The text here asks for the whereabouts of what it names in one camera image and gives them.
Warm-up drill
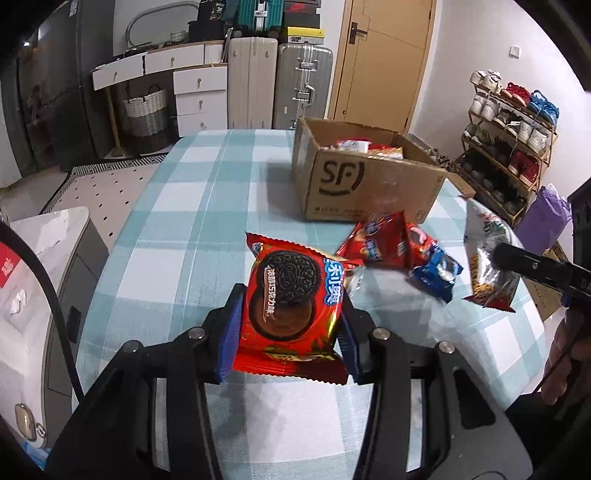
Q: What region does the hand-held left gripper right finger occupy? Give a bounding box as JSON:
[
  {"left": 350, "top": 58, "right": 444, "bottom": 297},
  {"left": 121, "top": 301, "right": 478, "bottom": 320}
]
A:
[{"left": 339, "top": 302, "right": 546, "bottom": 480}]

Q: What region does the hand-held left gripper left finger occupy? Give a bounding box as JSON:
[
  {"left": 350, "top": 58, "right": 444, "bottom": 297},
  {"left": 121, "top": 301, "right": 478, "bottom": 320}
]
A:
[{"left": 46, "top": 283, "right": 247, "bottom": 480}]

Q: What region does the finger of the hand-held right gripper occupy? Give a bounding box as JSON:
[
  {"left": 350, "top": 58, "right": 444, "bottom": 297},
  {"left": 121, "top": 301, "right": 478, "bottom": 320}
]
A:
[{"left": 492, "top": 242, "right": 571, "bottom": 289}]

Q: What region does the white noodle snack packet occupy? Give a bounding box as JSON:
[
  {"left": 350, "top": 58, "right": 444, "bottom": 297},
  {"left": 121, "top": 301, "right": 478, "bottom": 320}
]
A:
[{"left": 462, "top": 196, "right": 525, "bottom": 313}]

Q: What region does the red chocolate cookie packet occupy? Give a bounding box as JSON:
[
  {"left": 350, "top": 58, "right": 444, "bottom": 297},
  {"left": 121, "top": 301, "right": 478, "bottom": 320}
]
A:
[{"left": 231, "top": 232, "right": 365, "bottom": 385}]

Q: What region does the blue cookie packet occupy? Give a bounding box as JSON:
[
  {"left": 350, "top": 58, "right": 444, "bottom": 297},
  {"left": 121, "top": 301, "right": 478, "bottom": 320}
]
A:
[{"left": 409, "top": 247, "right": 464, "bottom": 303}]

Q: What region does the small red snack packet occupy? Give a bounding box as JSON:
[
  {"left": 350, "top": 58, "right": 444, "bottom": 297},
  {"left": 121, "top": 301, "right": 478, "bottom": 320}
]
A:
[{"left": 404, "top": 223, "right": 439, "bottom": 268}]

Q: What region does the red crisp snack packet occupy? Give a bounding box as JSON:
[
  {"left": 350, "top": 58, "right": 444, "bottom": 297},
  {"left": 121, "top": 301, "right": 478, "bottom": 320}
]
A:
[{"left": 335, "top": 210, "right": 414, "bottom": 271}]

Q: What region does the brown cardboard box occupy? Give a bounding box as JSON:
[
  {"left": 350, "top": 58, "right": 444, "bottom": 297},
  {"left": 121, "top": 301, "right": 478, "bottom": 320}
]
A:
[{"left": 291, "top": 117, "right": 476, "bottom": 223}]

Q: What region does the person's right hand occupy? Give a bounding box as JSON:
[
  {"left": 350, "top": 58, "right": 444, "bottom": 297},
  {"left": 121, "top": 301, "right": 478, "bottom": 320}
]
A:
[{"left": 539, "top": 318, "right": 591, "bottom": 407}]

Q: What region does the flat brown carton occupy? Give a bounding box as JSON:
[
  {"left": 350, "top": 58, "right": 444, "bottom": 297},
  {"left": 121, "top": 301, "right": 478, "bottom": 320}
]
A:
[{"left": 524, "top": 242, "right": 573, "bottom": 321}]

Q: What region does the purple bag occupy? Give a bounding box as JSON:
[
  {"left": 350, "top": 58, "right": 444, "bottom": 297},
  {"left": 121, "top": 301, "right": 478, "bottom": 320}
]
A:
[{"left": 513, "top": 184, "right": 573, "bottom": 250}]

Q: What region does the wooden shoe rack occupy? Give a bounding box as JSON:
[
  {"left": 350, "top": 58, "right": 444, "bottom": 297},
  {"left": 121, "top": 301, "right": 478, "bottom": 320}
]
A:
[{"left": 455, "top": 80, "right": 559, "bottom": 222}]

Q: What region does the heap of loose shoes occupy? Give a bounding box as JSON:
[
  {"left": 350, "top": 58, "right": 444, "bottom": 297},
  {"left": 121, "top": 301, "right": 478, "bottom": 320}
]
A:
[{"left": 425, "top": 148, "right": 458, "bottom": 171}]

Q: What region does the cream dotted rug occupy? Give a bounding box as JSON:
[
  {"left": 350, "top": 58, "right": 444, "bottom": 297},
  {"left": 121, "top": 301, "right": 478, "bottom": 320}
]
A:
[{"left": 39, "top": 154, "right": 171, "bottom": 250}]

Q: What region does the white side table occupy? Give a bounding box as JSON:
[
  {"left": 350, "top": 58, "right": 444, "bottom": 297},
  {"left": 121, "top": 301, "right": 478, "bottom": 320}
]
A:
[{"left": 0, "top": 207, "right": 112, "bottom": 462}]

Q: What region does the oval metal tag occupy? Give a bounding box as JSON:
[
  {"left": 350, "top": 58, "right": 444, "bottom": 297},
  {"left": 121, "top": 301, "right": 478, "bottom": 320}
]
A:
[{"left": 14, "top": 404, "right": 38, "bottom": 441}]

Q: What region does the wooden door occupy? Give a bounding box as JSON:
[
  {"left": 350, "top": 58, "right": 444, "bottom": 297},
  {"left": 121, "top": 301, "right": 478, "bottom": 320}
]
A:
[{"left": 325, "top": 0, "right": 437, "bottom": 134}]

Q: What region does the red card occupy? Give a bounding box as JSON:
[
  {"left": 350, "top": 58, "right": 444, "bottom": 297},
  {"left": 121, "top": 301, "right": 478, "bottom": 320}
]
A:
[{"left": 0, "top": 240, "right": 28, "bottom": 289}]

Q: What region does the white drawer desk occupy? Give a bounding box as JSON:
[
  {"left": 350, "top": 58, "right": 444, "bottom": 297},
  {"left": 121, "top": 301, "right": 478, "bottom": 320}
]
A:
[{"left": 91, "top": 41, "right": 230, "bottom": 138}]

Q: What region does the woven laundry basket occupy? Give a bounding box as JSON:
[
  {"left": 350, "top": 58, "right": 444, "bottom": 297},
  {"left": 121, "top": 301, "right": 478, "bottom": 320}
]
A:
[{"left": 122, "top": 85, "right": 174, "bottom": 153}]

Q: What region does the silver suitcase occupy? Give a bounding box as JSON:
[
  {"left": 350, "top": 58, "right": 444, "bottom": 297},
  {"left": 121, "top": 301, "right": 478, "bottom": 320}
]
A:
[{"left": 273, "top": 42, "right": 334, "bottom": 131}]

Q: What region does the beige suitcase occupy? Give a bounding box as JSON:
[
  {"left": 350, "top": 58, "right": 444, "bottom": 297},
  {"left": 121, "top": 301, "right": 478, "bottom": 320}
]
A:
[{"left": 228, "top": 37, "right": 279, "bottom": 130}]

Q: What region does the dark grey refrigerator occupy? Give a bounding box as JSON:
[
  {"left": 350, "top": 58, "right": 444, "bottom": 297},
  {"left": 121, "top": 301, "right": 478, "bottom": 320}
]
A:
[{"left": 18, "top": 0, "right": 116, "bottom": 174}]

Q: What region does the black storage box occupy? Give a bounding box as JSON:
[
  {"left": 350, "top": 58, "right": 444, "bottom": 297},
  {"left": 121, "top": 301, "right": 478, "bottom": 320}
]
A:
[{"left": 188, "top": 19, "right": 227, "bottom": 41}]

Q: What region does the yellow black shoe box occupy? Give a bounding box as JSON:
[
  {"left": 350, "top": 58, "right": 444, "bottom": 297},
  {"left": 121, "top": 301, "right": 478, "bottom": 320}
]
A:
[{"left": 286, "top": 27, "right": 326, "bottom": 46}]

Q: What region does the oval grey-framed mirror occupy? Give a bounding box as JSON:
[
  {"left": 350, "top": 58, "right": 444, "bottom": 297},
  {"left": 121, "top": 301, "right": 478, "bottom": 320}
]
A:
[{"left": 126, "top": 0, "right": 199, "bottom": 47}]

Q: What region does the teal suitcase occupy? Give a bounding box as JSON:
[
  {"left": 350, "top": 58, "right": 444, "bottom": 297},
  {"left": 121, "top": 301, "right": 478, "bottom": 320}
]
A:
[{"left": 233, "top": 0, "right": 282, "bottom": 33}]

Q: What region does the plain black shoe box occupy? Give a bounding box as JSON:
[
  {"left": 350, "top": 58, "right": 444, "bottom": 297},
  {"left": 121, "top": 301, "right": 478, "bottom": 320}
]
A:
[{"left": 283, "top": 11, "right": 320, "bottom": 29}]

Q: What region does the black printed bag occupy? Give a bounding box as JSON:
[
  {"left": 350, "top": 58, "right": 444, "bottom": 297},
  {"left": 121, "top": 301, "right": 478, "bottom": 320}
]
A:
[{"left": 196, "top": 0, "right": 232, "bottom": 21}]

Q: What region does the black cable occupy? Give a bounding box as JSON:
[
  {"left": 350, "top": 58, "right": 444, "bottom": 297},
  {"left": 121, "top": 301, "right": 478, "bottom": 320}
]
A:
[{"left": 0, "top": 220, "right": 86, "bottom": 398}]

